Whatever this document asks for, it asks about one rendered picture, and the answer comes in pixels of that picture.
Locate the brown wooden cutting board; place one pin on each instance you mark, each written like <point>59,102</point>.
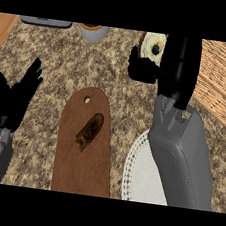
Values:
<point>85,145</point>

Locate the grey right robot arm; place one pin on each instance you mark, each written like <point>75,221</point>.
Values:
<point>182,161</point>

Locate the white frosted cupcake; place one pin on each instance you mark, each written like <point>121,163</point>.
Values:
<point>153,47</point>

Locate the white lace placemat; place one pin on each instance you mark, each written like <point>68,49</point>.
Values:
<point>142,174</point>

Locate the flat grey appliance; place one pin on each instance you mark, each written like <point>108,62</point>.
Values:
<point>46,21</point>

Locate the woven wicker basket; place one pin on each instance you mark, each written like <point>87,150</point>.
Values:
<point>221,84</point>

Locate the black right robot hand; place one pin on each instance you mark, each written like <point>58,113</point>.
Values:
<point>178,66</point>

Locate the grey cup with orange rim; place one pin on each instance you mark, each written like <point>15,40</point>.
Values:
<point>93,32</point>

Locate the dark brown oblong food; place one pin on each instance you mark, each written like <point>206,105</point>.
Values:
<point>89,131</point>

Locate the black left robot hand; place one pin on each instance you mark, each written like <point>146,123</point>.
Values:
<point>16,97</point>

